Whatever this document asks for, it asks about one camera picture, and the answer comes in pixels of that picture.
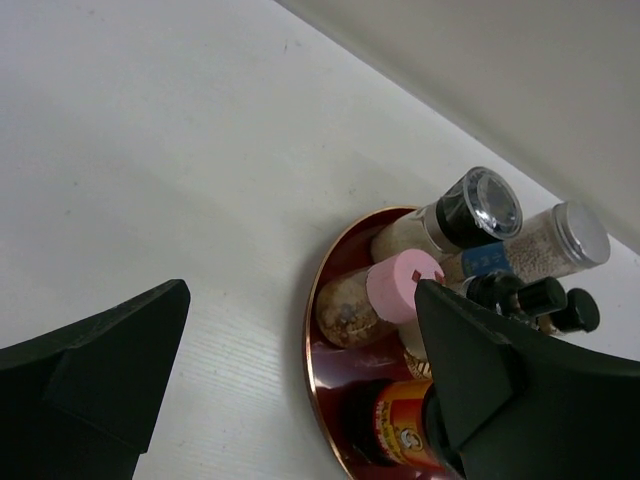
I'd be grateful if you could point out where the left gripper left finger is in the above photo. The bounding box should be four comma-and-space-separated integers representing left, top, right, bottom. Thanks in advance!
1, 279, 190, 479

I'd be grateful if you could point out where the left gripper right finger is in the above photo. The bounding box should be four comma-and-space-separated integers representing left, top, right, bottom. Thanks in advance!
415, 280, 639, 479

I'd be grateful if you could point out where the black cap sauce bottle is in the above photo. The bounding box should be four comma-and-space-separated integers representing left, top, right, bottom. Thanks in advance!
451, 270, 601, 336

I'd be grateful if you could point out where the red cap sauce jar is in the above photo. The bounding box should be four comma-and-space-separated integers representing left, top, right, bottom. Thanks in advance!
340, 379, 440, 470

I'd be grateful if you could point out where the silver cap pepper jar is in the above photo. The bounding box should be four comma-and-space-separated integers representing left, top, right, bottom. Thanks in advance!
441, 201, 611, 284

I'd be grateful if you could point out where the pink cap spice jar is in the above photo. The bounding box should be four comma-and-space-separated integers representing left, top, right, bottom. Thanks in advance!
315, 249, 445, 349

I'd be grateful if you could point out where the black clear cap grinder jar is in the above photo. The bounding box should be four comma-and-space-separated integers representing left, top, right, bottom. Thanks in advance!
370, 166, 523, 262

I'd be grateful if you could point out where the red round tray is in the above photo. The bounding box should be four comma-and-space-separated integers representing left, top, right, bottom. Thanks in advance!
302, 206, 453, 479

